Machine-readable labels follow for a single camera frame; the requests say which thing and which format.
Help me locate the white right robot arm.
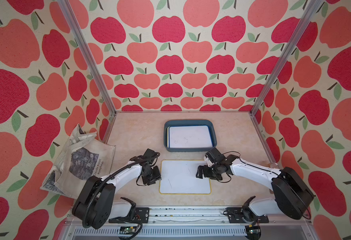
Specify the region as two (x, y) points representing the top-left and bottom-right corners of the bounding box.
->
(196, 148), (314, 224)

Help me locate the aluminium frame post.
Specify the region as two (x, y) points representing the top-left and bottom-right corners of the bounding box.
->
(58, 1), (116, 117)
(249, 0), (322, 119)

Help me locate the right aluminium frame post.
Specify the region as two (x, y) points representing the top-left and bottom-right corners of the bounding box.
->
(249, 0), (322, 119)

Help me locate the beige printed tote bag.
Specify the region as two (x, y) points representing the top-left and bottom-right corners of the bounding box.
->
(40, 125), (116, 199)

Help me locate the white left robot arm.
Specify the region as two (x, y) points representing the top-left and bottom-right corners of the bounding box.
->
(72, 149), (161, 229)

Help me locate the orange drink can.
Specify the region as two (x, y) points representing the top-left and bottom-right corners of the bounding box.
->
(269, 163), (279, 169)

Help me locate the left aluminium frame post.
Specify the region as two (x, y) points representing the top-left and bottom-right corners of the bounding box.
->
(58, 1), (116, 117)

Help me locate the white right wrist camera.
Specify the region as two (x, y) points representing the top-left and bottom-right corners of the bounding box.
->
(204, 156), (213, 167)

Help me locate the yellow-framed whiteboard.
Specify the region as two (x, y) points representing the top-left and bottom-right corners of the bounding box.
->
(159, 160), (211, 195)

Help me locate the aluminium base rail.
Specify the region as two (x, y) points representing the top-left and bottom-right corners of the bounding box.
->
(55, 206), (318, 240)

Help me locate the dark teal storage box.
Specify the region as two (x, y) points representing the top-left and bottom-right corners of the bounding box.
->
(163, 119), (217, 153)

